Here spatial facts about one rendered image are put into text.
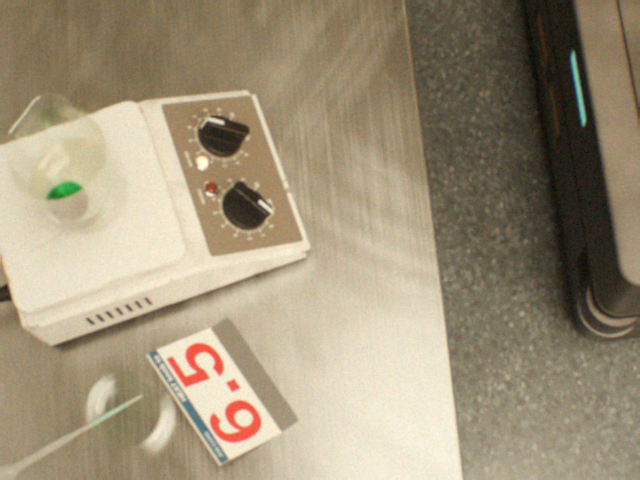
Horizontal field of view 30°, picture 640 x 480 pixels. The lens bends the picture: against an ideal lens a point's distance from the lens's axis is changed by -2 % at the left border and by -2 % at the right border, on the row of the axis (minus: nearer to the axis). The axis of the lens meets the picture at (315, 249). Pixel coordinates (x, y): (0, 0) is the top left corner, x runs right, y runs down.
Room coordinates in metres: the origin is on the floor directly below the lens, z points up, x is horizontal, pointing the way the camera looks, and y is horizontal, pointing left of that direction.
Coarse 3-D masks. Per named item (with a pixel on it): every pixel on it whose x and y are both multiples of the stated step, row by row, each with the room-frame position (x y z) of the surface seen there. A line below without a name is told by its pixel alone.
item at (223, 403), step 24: (168, 360) 0.17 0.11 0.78; (192, 360) 0.17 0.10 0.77; (216, 360) 0.17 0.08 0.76; (192, 384) 0.16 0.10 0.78; (216, 384) 0.16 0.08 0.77; (240, 384) 0.15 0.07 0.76; (216, 408) 0.14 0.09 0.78; (240, 408) 0.14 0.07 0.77; (216, 432) 0.12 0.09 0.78; (240, 432) 0.12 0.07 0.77; (264, 432) 0.12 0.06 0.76
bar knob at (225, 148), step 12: (204, 120) 0.33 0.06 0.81; (216, 120) 0.33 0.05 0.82; (228, 120) 0.33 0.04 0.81; (204, 132) 0.32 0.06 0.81; (216, 132) 0.32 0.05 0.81; (228, 132) 0.32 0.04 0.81; (240, 132) 0.32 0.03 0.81; (204, 144) 0.31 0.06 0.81; (216, 144) 0.31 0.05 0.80; (228, 144) 0.31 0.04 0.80; (240, 144) 0.31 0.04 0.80; (228, 156) 0.31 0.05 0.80
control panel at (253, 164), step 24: (168, 120) 0.33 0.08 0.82; (192, 120) 0.33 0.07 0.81; (240, 120) 0.33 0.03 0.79; (192, 144) 0.31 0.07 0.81; (264, 144) 0.32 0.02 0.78; (192, 168) 0.30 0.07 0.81; (216, 168) 0.30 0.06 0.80; (240, 168) 0.30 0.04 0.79; (264, 168) 0.30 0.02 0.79; (192, 192) 0.28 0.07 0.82; (216, 192) 0.28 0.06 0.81; (264, 192) 0.28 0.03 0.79; (216, 216) 0.26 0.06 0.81; (288, 216) 0.26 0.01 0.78; (216, 240) 0.24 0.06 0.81; (240, 240) 0.24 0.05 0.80; (264, 240) 0.24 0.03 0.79; (288, 240) 0.24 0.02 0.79
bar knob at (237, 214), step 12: (228, 192) 0.28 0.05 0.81; (240, 192) 0.27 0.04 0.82; (252, 192) 0.27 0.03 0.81; (228, 204) 0.27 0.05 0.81; (240, 204) 0.27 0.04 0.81; (252, 204) 0.26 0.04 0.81; (264, 204) 0.26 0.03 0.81; (228, 216) 0.26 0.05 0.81; (240, 216) 0.26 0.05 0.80; (252, 216) 0.26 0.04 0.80; (264, 216) 0.25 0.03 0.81; (240, 228) 0.25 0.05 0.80; (252, 228) 0.25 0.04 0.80
